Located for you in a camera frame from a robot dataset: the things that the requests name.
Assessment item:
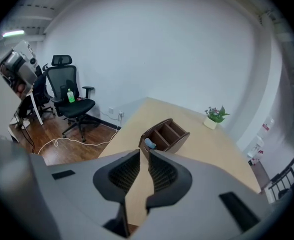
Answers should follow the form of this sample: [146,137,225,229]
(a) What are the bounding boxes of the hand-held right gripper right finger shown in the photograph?
[146,149,193,215]

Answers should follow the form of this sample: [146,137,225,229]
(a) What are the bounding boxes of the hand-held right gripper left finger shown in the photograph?
[92,148,141,238]

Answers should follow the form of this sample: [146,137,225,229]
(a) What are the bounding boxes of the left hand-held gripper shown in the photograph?
[0,39,38,87]

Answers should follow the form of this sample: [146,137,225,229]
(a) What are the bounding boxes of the light blue utility knife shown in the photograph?
[144,138,158,151]

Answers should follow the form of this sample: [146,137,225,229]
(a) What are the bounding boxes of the person's left hand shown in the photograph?
[14,82,28,98]

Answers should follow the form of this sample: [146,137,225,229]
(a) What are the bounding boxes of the ceiling tube light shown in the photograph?
[1,29,25,38]

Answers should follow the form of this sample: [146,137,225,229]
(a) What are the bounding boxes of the black office chair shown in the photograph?
[28,63,55,121]

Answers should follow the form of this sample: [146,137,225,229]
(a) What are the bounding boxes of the brown wooden desk organizer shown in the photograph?
[138,118,191,155]

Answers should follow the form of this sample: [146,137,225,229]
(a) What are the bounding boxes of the wooden table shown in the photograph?
[98,96,262,235]

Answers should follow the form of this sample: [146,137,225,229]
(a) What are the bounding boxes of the green drink bottle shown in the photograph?
[66,88,76,103]

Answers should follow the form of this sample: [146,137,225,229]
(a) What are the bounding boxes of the black mesh office chair headrest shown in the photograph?
[46,54,96,143]

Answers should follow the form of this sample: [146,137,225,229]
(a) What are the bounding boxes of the small potted plant white pot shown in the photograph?
[203,105,231,130]

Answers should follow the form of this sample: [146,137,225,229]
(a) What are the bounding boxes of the white boxes red labels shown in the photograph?
[247,118,275,166]

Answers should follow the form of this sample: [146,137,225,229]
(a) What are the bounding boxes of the black slatted chair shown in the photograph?
[268,155,294,205]

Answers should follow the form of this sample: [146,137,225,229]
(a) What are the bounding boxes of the white cable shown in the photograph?
[37,125,119,155]

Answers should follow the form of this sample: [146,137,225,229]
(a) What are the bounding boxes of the black cable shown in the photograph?
[21,126,36,155]

